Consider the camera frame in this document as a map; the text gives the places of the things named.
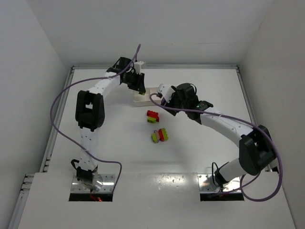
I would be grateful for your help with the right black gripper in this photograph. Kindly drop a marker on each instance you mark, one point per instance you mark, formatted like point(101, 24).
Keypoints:
point(173, 102)

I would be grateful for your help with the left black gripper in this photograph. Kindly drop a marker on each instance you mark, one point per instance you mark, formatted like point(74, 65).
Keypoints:
point(137, 83)

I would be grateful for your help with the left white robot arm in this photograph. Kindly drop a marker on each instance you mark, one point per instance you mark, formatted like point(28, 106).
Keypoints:
point(90, 113)

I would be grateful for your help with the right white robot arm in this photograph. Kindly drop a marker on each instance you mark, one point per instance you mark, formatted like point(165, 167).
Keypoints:
point(255, 151)

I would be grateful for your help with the white three-compartment tray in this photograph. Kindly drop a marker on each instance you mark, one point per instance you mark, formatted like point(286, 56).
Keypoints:
point(149, 99)

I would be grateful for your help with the red flat lego brick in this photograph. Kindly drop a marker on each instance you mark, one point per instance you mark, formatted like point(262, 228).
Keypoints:
point(151, 113)

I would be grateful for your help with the red and green rounded lego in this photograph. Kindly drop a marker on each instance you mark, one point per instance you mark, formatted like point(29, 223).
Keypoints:
point(153, 119)

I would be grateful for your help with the green red purple lego stack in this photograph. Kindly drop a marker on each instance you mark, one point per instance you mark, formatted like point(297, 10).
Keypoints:
point(159, 135)

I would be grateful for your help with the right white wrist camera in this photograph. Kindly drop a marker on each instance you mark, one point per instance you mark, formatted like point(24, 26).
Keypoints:
point(165, 91)

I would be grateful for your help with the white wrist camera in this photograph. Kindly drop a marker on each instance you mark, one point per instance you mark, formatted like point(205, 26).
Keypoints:
point(165, 91)
point(138, 66)

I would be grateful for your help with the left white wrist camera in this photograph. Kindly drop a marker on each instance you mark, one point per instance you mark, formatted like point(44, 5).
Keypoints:
point(138, 66)

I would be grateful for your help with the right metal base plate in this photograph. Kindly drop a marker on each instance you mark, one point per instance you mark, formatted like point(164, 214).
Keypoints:
point(206, 185)

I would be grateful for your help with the metal base plate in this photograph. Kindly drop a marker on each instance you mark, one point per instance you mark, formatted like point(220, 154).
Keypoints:
point(206, 185)
point(101, 184)

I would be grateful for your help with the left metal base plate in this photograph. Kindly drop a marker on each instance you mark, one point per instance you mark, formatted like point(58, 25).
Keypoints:
point(101, 184)

